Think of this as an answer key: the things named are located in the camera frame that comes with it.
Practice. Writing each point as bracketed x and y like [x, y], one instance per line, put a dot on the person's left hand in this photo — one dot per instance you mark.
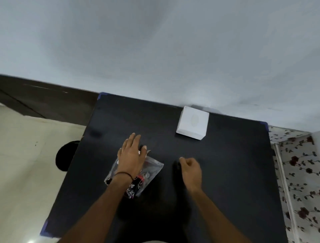
[130, 160]

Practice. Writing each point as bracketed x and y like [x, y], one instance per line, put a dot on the person's right hand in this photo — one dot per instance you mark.
[193, 175]

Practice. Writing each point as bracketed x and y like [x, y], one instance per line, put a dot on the person's right fingers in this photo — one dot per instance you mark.
[188, 164]

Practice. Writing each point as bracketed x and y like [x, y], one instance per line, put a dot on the person's left fingers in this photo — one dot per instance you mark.
[132, 143]

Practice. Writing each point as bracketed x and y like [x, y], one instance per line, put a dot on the clear plastic zip bag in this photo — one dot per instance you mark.
[150, 172]

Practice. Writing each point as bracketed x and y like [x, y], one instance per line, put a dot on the person's right forearm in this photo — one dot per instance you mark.
[215, 215]

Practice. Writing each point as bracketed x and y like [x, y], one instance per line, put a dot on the person's left forearm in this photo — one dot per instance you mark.
[100, 210]

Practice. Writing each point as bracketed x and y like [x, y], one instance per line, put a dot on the white square box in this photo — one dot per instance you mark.
[192, 122]

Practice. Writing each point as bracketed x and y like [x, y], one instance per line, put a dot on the black round stool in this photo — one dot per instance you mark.
[65, 156]

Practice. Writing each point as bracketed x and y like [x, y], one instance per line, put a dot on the dark brown skirting board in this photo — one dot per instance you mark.
[45, 97]

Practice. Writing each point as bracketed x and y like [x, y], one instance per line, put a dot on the floral print cloth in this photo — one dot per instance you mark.
[300, 180]

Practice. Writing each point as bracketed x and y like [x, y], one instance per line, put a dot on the blue tape strip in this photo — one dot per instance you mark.
[45, 227]

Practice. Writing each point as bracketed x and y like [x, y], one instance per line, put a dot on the white frame bar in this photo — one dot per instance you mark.
[283, 185]

